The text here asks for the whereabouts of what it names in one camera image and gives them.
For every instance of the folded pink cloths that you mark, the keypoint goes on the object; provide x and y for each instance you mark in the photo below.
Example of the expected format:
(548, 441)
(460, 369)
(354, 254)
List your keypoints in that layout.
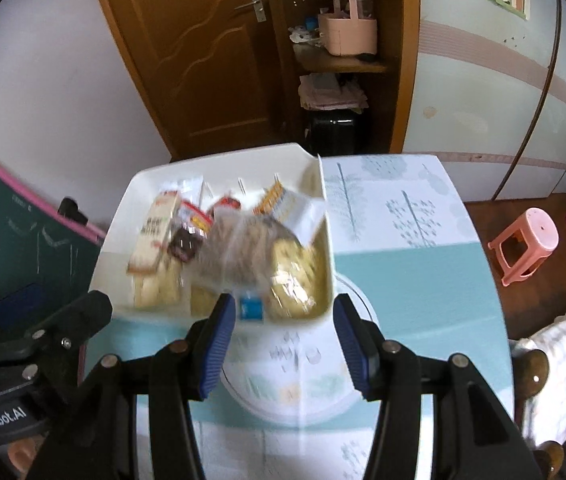
(330, 91)

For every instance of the floral light blue wardrobe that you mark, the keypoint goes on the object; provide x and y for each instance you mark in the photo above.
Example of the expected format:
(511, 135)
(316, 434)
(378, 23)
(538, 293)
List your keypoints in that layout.
(488, 85)

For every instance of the white plastic bin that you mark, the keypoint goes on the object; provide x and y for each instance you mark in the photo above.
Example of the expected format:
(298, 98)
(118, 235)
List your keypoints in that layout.
(118, 240)

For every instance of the red label seed packet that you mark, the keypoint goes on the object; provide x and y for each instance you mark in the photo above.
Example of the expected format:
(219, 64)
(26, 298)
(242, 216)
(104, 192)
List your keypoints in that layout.
(183, 245)

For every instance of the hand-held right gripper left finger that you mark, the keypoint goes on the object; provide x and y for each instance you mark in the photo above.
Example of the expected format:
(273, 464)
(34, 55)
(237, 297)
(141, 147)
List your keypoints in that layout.
(215, 345)

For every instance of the clear bread packet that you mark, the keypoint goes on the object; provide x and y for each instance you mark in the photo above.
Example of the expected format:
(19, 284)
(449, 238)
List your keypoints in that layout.
(243, 250)

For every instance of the orange and white snack packet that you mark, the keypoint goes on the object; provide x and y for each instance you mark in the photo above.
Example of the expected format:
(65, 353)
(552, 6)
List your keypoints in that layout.
(298, 215)

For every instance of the wooden shelf unit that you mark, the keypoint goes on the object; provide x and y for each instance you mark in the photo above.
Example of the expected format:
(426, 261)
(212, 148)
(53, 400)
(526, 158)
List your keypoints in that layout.
(403, 60)

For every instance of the wooden bedpost knob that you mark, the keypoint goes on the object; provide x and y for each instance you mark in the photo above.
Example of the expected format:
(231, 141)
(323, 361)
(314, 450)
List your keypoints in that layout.
(533, 370)
(550, 460)

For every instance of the brown wooden door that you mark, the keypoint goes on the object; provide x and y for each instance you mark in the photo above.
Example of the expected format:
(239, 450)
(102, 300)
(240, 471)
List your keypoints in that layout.
(188, 60)

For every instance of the blue snack packet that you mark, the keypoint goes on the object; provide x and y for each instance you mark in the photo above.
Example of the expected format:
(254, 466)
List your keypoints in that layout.
(250, 307)

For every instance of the black easel knob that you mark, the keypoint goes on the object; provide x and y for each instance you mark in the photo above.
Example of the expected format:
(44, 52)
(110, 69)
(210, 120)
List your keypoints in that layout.
(70, 210)

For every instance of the pink basket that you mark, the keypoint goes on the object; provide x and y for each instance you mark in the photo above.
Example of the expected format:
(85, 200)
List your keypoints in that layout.
(348, 35)

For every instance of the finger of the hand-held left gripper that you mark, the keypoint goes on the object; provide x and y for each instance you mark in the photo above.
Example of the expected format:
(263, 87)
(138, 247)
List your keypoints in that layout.
(18, 304)
(83, 317)

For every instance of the person's left hand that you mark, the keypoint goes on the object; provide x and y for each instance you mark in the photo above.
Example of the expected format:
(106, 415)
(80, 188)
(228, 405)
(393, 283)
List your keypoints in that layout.
(20, 452)

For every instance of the red and white cookie packet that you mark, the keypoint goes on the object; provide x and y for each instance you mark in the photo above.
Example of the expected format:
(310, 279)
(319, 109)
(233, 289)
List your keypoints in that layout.
(228, 202)

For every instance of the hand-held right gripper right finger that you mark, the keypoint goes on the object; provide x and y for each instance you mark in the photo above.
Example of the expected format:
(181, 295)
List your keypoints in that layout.
(355, 350)

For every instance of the black case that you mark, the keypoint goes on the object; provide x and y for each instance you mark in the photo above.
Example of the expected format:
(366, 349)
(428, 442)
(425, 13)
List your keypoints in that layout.
(335, 132)

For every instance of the small white toy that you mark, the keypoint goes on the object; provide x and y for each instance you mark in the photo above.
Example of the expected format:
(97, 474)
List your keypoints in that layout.
(300, 35)

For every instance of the yellow puffed cake packet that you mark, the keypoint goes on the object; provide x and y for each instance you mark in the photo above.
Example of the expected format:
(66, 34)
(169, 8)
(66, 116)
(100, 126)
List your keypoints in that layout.
(290, 270)

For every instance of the large yellow cake packet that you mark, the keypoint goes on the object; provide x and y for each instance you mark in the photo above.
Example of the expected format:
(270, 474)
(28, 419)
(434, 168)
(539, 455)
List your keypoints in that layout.
(155, 285)

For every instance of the brown cracker packet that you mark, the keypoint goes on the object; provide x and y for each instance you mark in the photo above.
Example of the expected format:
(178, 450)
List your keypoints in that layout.
(155, 235)

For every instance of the pink plastic stool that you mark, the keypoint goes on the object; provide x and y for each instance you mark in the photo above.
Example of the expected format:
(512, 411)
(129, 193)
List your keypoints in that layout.
(533, 227)

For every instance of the pink framed green chalkboard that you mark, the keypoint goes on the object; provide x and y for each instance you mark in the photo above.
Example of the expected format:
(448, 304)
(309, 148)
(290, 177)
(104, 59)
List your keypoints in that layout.
(13, 220)

